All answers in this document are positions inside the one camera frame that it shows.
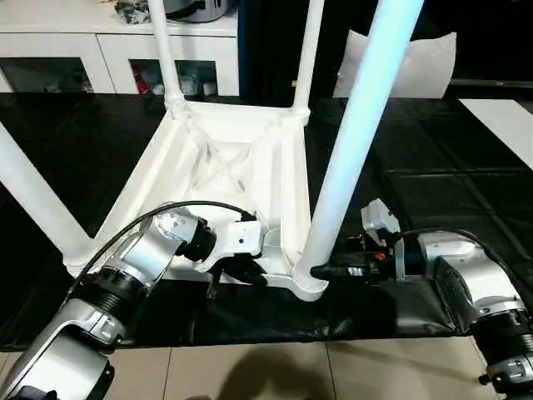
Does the white plastic table top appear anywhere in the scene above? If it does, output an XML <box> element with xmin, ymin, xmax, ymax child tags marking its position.
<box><xmin>64</xmin><ymin>102</ymin><xmax>331</xmax><ymax>304</ymax></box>

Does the white plastic table leg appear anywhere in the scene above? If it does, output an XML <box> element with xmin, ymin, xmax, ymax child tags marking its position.
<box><xmin>0</xmin><ymin>122</ymin><xmax>96</xmax><ymax>273</ymax></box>
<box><xmin>301</xmin><ymin>0</ymin><xmax>426</xmax><ymax>285</ymax></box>
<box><xmin>147</xmin><ymin>0</ymin><xmax>187</xmax><ymax>117</ymax></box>
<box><xmin>291</xmin><ymin>0</ymin><xmax>326</xmax><ymax>118</ymax></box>

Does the black floor mat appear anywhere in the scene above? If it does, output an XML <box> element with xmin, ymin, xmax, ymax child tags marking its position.
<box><xmin>0</xmin><ymin>92</ymin><xmax>533</xmax><ymax>347</ymax></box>

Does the white flat panel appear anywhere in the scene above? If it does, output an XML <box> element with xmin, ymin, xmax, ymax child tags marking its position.
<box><xmin>457</xmin><ymin>98</ymin><xmax>533</xmax><ymax>168</ymax></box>

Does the grey printed cushion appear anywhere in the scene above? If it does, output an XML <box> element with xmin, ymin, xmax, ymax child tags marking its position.
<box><xmin>335</xmin><ymin>29</ymin><xmax>458</xmax><ymax>100</ymax></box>

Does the grey round bag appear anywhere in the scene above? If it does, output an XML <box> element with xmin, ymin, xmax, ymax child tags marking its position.
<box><xmin>162</xmin><ymin>0</ymin><xmax>242</xmax><ymax>23</ymax></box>

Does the white glass-door cabinet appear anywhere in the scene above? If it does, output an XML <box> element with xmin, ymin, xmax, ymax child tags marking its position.
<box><xmin>0</xmin><ymin>0</ymin><xmax>242</xmax><ymax>98</ymax></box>

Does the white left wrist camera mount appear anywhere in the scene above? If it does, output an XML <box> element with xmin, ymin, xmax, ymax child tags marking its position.
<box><xmin>193</xmin><ymin>221</ymin><xmax>265</xmax><ymax>275</ymax></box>

